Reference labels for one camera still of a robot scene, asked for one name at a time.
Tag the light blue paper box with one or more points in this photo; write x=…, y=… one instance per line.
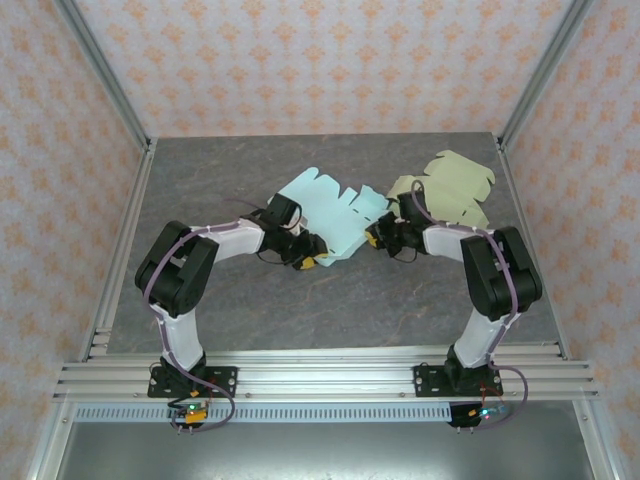
x=330, y=210

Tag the light green paper box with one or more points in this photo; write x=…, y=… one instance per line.
x=450, y=190

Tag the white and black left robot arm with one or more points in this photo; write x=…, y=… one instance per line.
x=175, y=265

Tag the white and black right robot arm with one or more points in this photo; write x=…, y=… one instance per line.
x=500, y=280

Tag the grey metal sheet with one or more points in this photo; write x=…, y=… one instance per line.
x=325, y=450

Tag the aluminium cross rail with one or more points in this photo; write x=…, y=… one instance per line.
x=325, y=380

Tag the aluminium side rail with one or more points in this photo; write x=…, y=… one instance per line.
x=516, y=190
x=124, y=240

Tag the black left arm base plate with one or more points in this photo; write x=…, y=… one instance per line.
x=225, y=381

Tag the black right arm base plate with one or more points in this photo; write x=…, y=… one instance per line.
x=427, y=381

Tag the aluminium frame post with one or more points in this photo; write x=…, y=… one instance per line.
x=542, y=75
x=108, y=75

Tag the aluminium frame bar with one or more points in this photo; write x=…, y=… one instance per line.
x=597, y=445
x=50, y=445

